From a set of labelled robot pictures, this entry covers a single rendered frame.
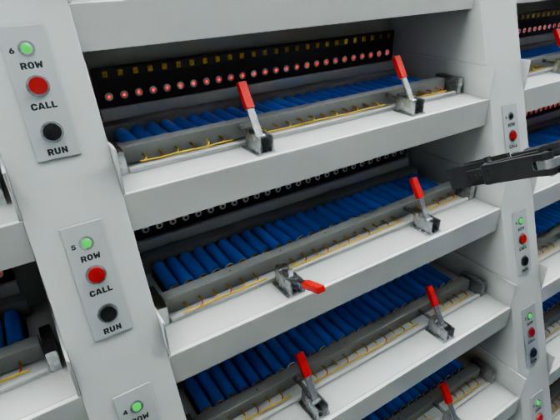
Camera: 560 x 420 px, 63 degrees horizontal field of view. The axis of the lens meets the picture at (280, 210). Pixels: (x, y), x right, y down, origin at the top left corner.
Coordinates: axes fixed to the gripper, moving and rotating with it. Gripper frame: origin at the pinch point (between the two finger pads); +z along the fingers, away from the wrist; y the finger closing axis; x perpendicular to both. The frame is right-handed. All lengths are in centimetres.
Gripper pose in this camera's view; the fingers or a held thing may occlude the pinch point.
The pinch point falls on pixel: (478, 172)
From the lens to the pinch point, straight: 68.0
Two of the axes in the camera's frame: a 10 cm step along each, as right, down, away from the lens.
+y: 8.4, -2.8, 4.6
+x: -2.9, -9.6, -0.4
